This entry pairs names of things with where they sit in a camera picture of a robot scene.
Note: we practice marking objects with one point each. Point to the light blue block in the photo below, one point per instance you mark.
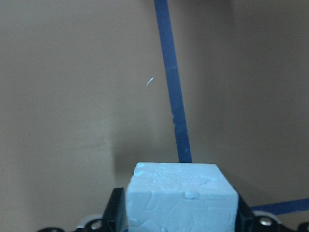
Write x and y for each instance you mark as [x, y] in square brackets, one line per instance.
[180, 197]

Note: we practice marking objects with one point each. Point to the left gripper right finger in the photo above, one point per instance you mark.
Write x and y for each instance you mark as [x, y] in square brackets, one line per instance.
[244, 218]

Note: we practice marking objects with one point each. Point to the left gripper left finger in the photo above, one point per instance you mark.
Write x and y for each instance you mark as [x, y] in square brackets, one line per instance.
[114, 217]

